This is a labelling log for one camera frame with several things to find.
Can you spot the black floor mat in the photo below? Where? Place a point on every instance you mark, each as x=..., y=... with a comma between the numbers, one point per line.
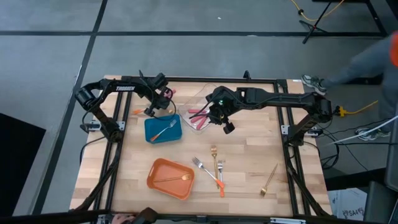
x=18, y=161

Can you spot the orange plastic bin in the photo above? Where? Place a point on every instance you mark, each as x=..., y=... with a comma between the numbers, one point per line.
x=168, y=189

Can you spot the teal plastic bin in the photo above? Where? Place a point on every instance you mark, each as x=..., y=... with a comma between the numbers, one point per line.
x=174, y=133

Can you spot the black desk stand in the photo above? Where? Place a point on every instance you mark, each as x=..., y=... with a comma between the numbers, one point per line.
x=376, y=17

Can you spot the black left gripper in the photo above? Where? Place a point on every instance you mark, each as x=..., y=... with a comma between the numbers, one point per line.
x=160, y=96

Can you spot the person's hand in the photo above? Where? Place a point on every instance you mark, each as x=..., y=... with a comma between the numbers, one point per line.
x=122, y=219

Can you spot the black aluminium table frame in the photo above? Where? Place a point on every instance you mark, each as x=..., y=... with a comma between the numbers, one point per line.
x=186, y=79

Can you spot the grey chair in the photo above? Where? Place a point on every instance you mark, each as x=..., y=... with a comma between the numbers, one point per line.
x=381, y=202

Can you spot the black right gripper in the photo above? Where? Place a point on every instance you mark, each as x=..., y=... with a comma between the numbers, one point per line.
x=225, y=99

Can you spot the person's forearm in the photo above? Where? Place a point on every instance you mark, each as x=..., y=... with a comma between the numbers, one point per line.
x=146, y=216

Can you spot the clear plastic bin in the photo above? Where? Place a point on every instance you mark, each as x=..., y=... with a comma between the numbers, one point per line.
x=199, y=99

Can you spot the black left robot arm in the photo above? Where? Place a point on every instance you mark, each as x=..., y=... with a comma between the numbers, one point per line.
x=109, y=85

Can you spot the silver mounting bracket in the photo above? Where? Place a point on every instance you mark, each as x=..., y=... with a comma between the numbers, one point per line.
x=120, y=125
x=285, y=129

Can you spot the person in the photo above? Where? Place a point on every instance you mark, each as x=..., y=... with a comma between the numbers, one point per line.
x=367, y=62

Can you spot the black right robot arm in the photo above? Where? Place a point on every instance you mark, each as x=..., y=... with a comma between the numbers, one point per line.
x=280, y=98

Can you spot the black frame clamp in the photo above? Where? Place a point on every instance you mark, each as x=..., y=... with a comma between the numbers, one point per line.
x=141, y=74
x=246, y=75

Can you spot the black tripod stand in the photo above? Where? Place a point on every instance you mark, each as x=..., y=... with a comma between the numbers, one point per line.
x=311, y=26

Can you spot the white printed cardboard box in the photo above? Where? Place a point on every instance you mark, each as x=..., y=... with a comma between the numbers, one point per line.
x=345, y=202

